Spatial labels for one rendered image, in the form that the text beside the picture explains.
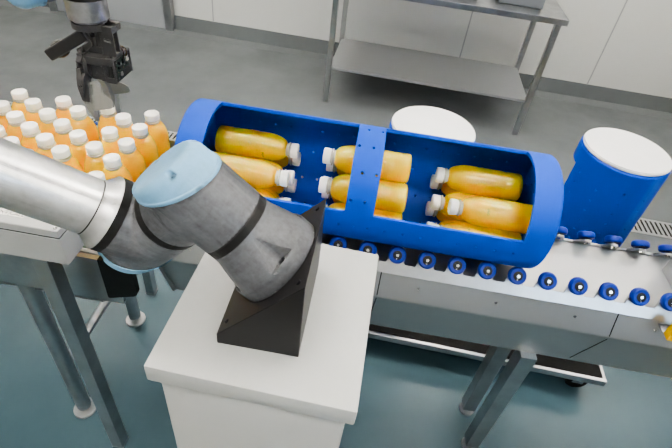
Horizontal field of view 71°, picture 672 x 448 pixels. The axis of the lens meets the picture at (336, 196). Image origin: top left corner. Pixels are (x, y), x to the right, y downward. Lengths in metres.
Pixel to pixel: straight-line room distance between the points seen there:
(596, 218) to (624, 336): 0.51
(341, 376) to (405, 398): 1.35
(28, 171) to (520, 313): 1.11
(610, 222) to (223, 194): 1.44
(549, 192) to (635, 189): 0.67
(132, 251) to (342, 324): 0.35
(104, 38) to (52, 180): 0.42
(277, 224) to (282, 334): 0.16
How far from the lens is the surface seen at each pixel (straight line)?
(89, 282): 1.39
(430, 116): 1.66
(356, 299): 0.85
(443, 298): 1.28
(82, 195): 0.74
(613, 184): 1.76
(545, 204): 1.13
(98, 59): 1.08
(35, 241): 1.16
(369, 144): 1.08
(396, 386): 2.12
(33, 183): 0.73
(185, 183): 0.64
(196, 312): 0.83
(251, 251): 0.67
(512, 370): 1.62
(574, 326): 1.40
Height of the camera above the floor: 1.81
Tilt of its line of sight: 39 degrees down
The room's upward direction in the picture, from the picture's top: 8 degrees clockwise
